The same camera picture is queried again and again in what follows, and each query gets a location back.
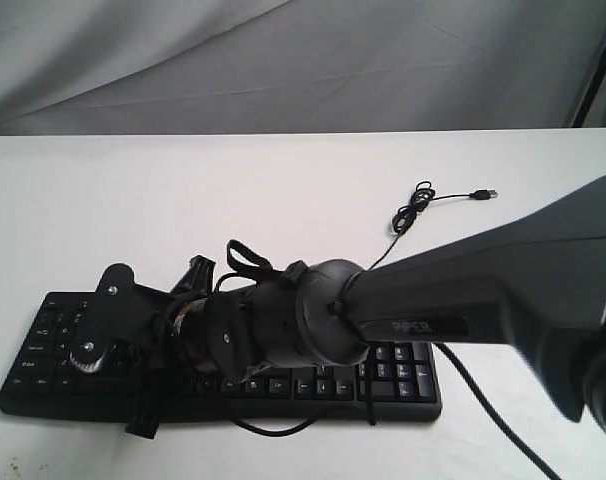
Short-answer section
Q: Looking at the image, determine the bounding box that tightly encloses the grey backdrop cloth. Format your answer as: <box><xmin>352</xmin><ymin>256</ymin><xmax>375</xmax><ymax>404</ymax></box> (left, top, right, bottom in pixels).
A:
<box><xmin>0</xmin><ymin>1</ymin><xmax>606</xmax><ymax>135</ymax></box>

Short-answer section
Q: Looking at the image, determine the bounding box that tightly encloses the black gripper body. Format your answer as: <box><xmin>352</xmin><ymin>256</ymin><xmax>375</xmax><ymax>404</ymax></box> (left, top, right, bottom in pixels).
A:
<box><xmin>167</xmin><ymin>286</ymin><xmax>273</xmax><ymax>383</ymax></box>

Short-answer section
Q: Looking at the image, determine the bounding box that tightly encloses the black tripod stand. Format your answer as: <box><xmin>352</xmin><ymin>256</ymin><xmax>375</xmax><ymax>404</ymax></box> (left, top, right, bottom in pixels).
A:
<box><xmin>568</xmin><ymin>34</ymin><xmax>606</xmax><ymax>128</ymax></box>

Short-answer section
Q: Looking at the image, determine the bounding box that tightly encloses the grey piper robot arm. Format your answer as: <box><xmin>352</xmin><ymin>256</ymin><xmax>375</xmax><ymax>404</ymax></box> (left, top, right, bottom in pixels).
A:
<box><xmin>172</xmin><ymin>176</ymin><xmax>606</xmax><ymax>430</ymax></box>

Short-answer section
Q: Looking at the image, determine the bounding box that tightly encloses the black acer keyboard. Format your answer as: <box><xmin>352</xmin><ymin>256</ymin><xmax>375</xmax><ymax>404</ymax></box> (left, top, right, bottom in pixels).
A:
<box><xmin>0</xmin><ymin>292</ymin><xmax>442</xmax><ymax>423</ymax></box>

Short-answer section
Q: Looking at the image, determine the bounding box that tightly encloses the black USB cable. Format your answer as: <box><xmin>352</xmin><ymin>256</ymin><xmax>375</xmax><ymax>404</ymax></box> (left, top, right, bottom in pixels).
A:
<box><xmin>370</xmin><ymin>180</ymin><xmax>499</xmax><ymax>271</ymax></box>

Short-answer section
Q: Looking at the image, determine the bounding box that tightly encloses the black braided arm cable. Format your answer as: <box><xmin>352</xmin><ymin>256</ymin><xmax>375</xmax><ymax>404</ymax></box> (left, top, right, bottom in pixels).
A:
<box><xmin>230</xmin><ymin>342</ymin><xmax>559</xmax><ymax>480</ymax></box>

